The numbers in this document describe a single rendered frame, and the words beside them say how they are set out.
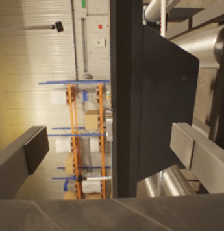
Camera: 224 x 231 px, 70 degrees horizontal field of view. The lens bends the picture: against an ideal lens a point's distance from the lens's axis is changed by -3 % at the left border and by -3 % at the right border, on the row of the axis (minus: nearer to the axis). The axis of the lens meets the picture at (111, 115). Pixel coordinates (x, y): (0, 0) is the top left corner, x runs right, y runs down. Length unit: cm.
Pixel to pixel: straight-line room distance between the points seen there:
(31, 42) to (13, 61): 149
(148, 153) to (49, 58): 961
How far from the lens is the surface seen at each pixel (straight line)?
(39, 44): 1008
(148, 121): 36
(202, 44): 53
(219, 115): 41
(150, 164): 41
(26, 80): 1043
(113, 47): 26
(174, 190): 79
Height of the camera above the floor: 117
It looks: 1 degrees down
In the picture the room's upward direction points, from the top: 91 degrees counter-clockwise
